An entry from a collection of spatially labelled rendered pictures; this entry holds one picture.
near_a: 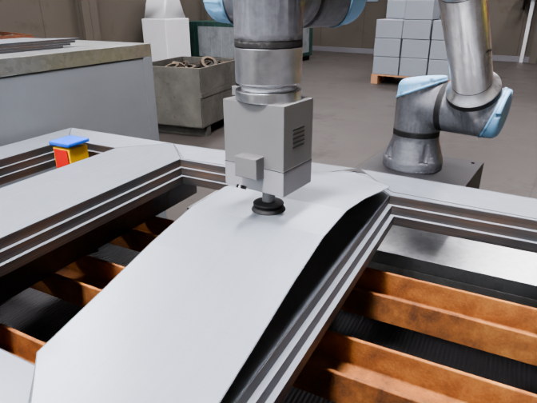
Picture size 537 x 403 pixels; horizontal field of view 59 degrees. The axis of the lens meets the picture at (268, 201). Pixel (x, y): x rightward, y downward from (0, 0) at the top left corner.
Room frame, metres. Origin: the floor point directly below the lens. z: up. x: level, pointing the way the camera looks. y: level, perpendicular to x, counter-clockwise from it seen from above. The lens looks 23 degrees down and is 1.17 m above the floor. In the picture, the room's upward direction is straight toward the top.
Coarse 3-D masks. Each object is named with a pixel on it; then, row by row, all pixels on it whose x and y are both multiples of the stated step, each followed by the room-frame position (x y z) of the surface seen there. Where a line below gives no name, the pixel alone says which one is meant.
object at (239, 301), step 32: (160, 256) 0.45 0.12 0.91; (192, 256) 0.45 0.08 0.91; (128, 288) 0.41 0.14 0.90; (160, 288) 0.40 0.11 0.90; (192, 288) 0.40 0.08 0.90; (224, 288) 0.39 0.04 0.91; (256, 288) 0.39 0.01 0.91; (288, 288) 0.39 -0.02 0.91; (192, 320) 0.36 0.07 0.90; (224, 320) 0.35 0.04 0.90; (256, 320) 0.35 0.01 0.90
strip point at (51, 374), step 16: (48, 368) 0.32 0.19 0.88; (64, 368) 0.32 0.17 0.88; (48, 384) 0.30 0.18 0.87; (64, 384) 0.30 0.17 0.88; (80, 384) 0.30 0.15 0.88; (96, 384) 0.30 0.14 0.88; (112, 384) 0.30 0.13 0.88; (32, 400) 0.29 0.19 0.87; (48, 400) 0.29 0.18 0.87; (64, 400) 0.28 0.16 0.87; (80, 400) 0.28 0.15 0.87; (96, 400) 0.28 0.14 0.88; (112, 400) 0.28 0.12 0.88; (128, 400) 0.28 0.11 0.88; (144, 400) 0.28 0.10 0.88
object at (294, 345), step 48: (144, 192) 0.84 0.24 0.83; (384, 192) 0.76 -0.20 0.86; (0, 240) 0.59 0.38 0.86; (48, 240) 0.64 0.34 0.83; (336, 240) 0.58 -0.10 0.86; (480, 240) 0.67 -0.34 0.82; (528, 240) 0.64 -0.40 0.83; (336, 288) 0.49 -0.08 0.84; (288, 336) 0.39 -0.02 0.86; (240, 384) 0.31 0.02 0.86; (288, 384) 0.35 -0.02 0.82
